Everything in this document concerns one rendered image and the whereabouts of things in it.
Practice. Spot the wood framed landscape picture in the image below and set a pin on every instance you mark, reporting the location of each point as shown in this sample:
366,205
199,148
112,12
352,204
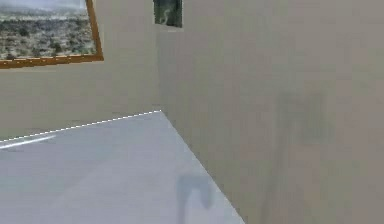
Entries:
43,33

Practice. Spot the dark green wall picture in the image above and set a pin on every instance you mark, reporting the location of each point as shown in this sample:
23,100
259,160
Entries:
168,12

